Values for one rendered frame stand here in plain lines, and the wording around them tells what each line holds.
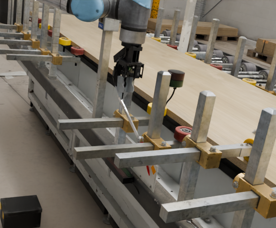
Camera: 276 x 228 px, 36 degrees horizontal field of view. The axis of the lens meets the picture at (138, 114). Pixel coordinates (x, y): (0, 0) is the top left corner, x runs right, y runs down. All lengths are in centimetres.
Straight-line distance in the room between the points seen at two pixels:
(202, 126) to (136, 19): 43
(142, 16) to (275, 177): 66
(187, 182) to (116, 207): 110
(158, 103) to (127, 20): 30
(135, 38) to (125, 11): 9
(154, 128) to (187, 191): 27
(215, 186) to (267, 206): 53
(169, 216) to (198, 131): 39
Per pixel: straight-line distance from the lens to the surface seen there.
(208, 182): 160
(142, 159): 114
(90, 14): 132
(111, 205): 240
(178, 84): 145
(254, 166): 109
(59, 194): 277
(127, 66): 147
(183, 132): 150
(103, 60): 188
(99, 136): 188
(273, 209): 108
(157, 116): 147
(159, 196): 149
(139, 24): 144
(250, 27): 1062
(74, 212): 260
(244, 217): 115
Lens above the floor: 144
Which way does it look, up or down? 20 degrees down
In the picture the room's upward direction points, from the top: 9 degrees clockwise
